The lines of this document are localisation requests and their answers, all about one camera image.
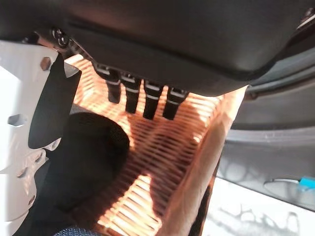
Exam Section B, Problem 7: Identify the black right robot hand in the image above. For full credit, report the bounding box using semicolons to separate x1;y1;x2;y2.
0;0;315;222

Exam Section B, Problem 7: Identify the small black garment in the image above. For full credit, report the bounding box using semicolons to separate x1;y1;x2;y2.
24;112;131;236

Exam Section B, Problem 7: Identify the blue garment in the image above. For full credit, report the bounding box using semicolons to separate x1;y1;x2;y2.
53;227;101;236

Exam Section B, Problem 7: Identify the dark grey washing machine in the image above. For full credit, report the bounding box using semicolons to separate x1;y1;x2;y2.
214;44;315;212

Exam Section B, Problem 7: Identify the rectangular wicker laundry basket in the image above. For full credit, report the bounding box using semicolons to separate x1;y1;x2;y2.
61;54;247;236

